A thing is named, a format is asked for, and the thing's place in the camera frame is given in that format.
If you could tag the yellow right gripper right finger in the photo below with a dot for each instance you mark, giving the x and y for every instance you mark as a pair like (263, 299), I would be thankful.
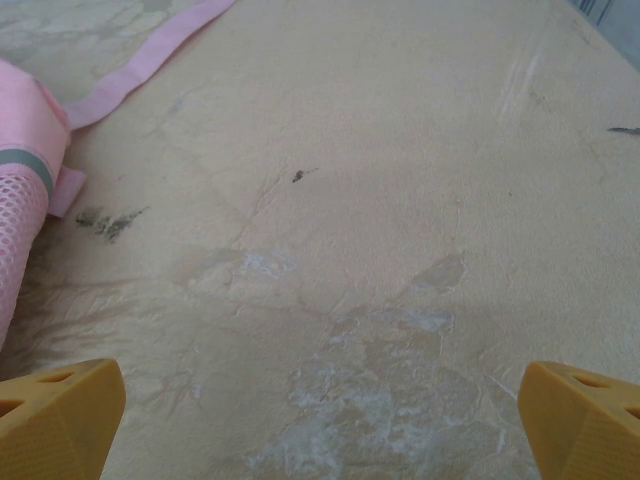
(585, 430)

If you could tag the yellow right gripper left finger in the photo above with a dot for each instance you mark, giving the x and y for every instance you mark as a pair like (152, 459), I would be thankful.
(55, 425)

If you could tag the pink backpack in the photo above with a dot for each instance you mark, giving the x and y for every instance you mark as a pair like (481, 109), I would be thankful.
(20, 225)

